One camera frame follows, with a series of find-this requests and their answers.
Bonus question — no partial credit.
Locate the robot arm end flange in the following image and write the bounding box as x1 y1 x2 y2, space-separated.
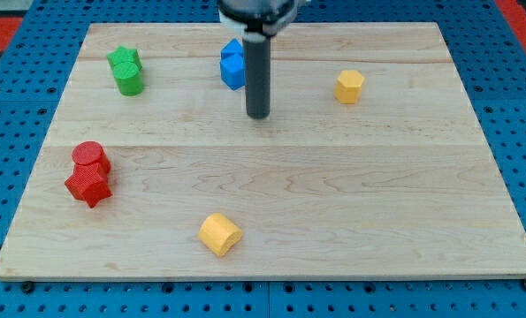
217 0 305 37

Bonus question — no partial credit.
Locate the green cylinder block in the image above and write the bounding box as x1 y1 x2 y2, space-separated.
112 62 144 96

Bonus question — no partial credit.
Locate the red cylinder block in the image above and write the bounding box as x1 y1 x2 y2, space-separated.
72 140 111 173

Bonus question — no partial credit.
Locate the yellow hexagon block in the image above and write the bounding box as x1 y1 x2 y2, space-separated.
334 70 365 104

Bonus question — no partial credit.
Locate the blue cube block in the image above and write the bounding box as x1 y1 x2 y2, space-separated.
220 38 244 59

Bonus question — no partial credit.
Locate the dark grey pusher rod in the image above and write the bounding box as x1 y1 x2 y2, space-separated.
243 37 271 119

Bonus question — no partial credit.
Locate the blue hexagonal block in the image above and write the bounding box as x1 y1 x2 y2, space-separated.
220 54 245 90

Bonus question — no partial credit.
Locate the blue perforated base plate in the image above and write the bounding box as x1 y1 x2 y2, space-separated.
0 0 526 317

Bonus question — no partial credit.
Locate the green star block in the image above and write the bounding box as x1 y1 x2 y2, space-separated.
106 46 142 71

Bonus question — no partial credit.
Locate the wooden board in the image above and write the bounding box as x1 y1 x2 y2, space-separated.
0 22 526 282

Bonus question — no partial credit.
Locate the red star block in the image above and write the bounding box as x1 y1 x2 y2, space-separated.
65 163 112 208

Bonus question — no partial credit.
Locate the yellow heart block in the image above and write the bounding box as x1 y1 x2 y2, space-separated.
198 213 243 257

